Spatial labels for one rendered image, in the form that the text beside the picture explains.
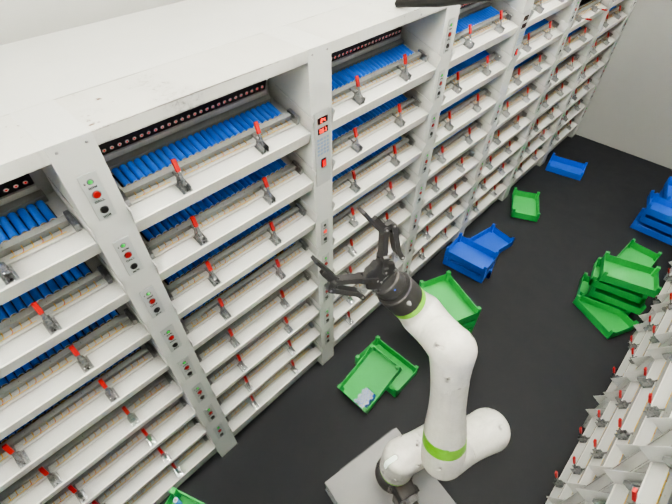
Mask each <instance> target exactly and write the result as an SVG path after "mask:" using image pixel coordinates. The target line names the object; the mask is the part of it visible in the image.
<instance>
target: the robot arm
mask: <svg viewBox="0 0 672 504"><path fill-rule="evenodd" d="M357 210H358V211H359V212H360V213H361V214H362V215H363V216H364V217H365V218H366V219H367V220H368V221H369V222H370V224H371V225H372V226H373V227H374V228H375V229H376V230H378V231H379V237H378V252H377V253H376V259H375V260H374V259H373V260H372V261H371V263H370V264H369V265H368V266H366V267H365V268H364V272H357V273H354V274H342V275H335V274H334V272H333V271H331V270H330V269H329V268H328V267H327V266H326V265H324V264H323V263H322V262H321V261H320V260H318V259H317V258H316V257H315V256H314V255H312V256H311V257H310V258H311V259H312V260H313V262H314V263H315V264H316V265H317V266H318V267H319V268H321V270H320V271H319V272H320V274H321V275H322V277H324V278H325V279H326V280H327V283H325V284H324V287H325V289H326V290H327V291H328V293H331V294H338V295H346V296H354V297H358V298H359V299H361V300H364V299H365V293H366V292H367V291H368V290H372V291H373V292H374V293H376V294H377V297H378V300H379V302H380V303H381V304H382V305H384V306H385V307H386V308H387V309H388V310H389V311H391V312H392V313H393V314H394V315H395V316H396V317H397V318H398V319H399V320H400V321H401V323H402V325H403V326H404V328H405V329H406V330H407V331H408V332H409V333H410V334H411V335H412V336H413V337H414V338H415V339H416V340H417V341H418V342H419V343H420V345H421V346H422V347H423V349H424V350H425V351H426V353H427V354H428V356H429V362H430V397H429V404H428V409H427V414H426V418H425V423H424V424H423V425H421V426H419V427H418V428H416V429H414V430H412V431H410V432H408V433H406V434H404V435H401V436H398V437H396V438H393V439H392V440H390V441H389V442H388V443H387V444H386V446H385V448H384V451H383V454H382V457H381V458H380V459H379V460H378V462H377V464H376V467H375V477H376V480H377V482H378V484H379V486H380V487H381V488H382V489H383V490H384V491H386V492H387V493H390V494H393V498H392V502H393V504H406V501H408V503H409V504H419V503H418V500H419V497H418V496H417V493H418V492H419V491H420V490H419V488H418V486H417V485H415V484H413V482H412V477H413V474H415V473H417V472H419V471H420V470H422V469H424V468H425V469H426V471H427V472H428V473H429V474H430V475H431V476H432V477H434V478H436V479H438V480H441V481H450V480H453V479H455V478H457V477H458V476H459V475H461V474H462V473H463V472H464V471H466V470H467V469H468V468H470V467H471V466H472V465H473V464H475V463H477V462H478V461H480V460H482V459H484V458H486V457H488V456H490V455H493V454H495V453H498V452H500V451H502V450H503V449H504V448H505V447H506V446H507V445H508V443H509V440H510V435H511V432H510V427H509V424H508V422H507V420H506V419H505V417H504V416H503V415H502V414H501V413H499V412H498V411H496V410H494V409H491V408H480V409H477V410H475V411H473V412H472V413H470V414H468V415H466V407H467V398H468V391H469V385H470V383H469V382H470V378H471V374H472V371H473V367H474V364H475V361H476V358H477V354H478V348H477V343H476V341H475V339H474V337H473V336H472V334H471V333H470V332H469V331H468V330H466V329H465V328H464V327H463V326H462V325H460V324H459V323H458V322H457V321H456V320H455V319H454V318H453V317H452V316H451V315H450V314H449V313H448V312H447V310H446V309H445V308H444V307H443V305H442V304H441V303H440V301H439V300H438V299H437V298H436V297H434V296H433V295H431V294H429V293H427V292H425V291H424V290H423V289H422V288H421V287H420V286H419V285H418V284H417V283H416V282H415V281H414V280H413V279H412V278H411V277H410V276H409V275H408V274H407V273H406V272H403V271H399V270H398V269H397V268H396V267H395V263H396V262H397V261H398V260H399V259H401V260H404V259H405V256H404V254H403V253H402V251H401V245H400V239H399V233H398V227H397V224H396V223H395V222H393V221H392V220H391V219H388V220H387V222H386V223H383V222H382V221H381V219H380V218H378V217H377V216H376V215H374V216H373V217H372V218H371V217H370V216H369V215H368V213H367V212H366V211H364V210H363V209H362V208H361V207H359V208H358V209H357ZM389 238H390V244H391V249H392V251H393V252H392V258H391V259H389V257H388V245H389ZM349 284H364V287H357V288H356V287H352V286H346V285H349Z"/></svg>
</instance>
